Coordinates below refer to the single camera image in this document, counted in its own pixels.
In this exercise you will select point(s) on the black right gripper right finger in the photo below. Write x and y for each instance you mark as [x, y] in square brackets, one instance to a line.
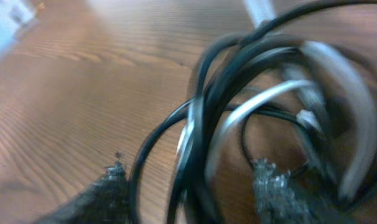
[279, 199]

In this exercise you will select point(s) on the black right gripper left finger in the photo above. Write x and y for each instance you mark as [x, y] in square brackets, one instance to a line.
[104, 201]

